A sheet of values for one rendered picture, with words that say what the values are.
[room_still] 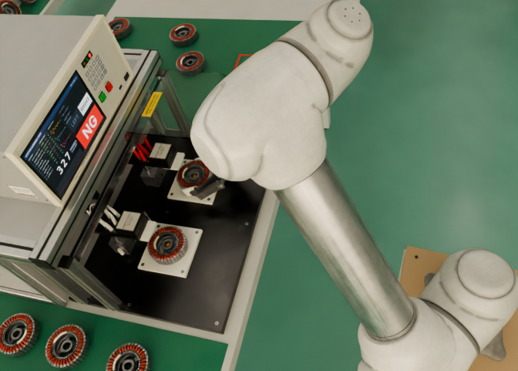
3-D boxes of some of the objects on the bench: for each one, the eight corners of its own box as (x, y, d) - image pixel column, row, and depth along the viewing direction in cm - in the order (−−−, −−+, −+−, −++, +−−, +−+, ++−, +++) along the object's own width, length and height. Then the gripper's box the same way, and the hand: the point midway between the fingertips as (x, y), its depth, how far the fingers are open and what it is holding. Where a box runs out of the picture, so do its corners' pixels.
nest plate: (203, 231, 143) (201, 229, 142) (186, 278, 135) (184, 276, 134) (157, 224, 147) (156, 222, 146) (139, 269, 139) (137, 267, 138)
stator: (217, 167, 154) (215, 160, 151) (207, 197, 148) (204, 190, 145) (186, 163, 157) (182, 156, 154) (174, 193, 151) (170, 186, 148)
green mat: (320, 21, 192) (320, 21, 192) (286, 139, 160) (286, 139, 160) (115, 16, 218) (115, 16, 218) (51, 117, 186) (51, 117, 186)
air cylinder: (139, 232, 146) (132, 224, 142) (130, 254, 142) (122, 246, 138) (125, 230, 148) (118, 221, 143) (115, 252, 144) (107, 244, 139)
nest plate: (226, 165, 155) (225, 163, 154) (212, 204, 148) (211, 203, 147) (183, 160, 160) (183, 158, 159) (168, 198, 152) (166, 197, 151)
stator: (159, 352, 126) (154, 348, 123) (141, 396, 120) (136, 393, 117) (122, 341, 129) (117, 337, 126) (103, 384, 124) (97, 381, 121)
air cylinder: (167, 168, 159) (162, 158, 154) (159, 187, 155) (153, 177, 150) (154, 166, 160) (148, 156, 156) (146, 185, 156) (139, 175, 152)
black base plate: (279, 144, 160) (278, 139, 158) (223, 335, 126) (221, 332, 124) (153, 132, 173) (150, 127, 171) (72, 301, 139) (68, 298, 137)
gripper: (244, 124, 142) (195, 141, 156) (220, 190, 129) (169, 202, 144) (260, 139, 146) (210, 154, 160) (237, 205, 134) (186, 214, 148)
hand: (194, 176), depth 151 cm, fingers closed on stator, 11 cm apart
